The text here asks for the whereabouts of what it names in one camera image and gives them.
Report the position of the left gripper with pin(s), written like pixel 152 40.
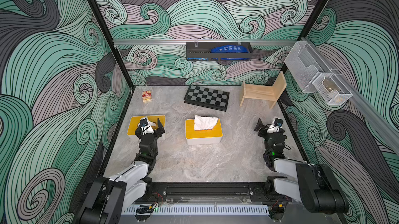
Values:
pixel 157 133

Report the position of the yellow bamboo lid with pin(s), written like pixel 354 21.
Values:
pixel 210 133
pixel 136 119

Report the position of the clear plastic wall bin small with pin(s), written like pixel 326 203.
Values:
pixel 331 89

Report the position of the aluminium wall rail back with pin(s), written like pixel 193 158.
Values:
pixel 183 42

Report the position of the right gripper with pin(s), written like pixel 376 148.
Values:
pixel 269 132

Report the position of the aluminium wall rail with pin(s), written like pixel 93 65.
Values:
pixel 183 42
pixel 389 134

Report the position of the clear plastic wall bin large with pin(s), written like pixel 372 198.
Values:
pixel 303 66

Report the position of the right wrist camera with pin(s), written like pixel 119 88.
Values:
pixel 276 128

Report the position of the blue object in basket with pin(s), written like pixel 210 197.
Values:
pixel 230 49

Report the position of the small red card box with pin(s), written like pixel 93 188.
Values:
pixel 146 96

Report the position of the small wooden chair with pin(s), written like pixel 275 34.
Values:
pixel 263 92

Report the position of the white slotted cable duct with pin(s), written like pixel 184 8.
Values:
pixel 212 209

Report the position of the black wall shelf basket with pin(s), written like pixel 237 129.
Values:
pixel 202 51

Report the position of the black chessboard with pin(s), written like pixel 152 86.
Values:
pixel 206 97

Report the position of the orange tissue pack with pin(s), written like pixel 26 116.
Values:
pixel 146 121
pixel 204 123

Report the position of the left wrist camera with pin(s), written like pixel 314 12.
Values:
pixel 147 128

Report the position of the aluminium wall rail right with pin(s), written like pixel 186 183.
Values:
pixel 389 134

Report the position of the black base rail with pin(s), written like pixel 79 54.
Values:
pixel 209 189

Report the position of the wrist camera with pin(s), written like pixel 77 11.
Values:
pixel 147 128
pixel 276 128

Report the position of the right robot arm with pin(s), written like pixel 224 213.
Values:
pixel 313 185

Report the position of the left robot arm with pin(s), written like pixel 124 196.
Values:
pixel 108 197

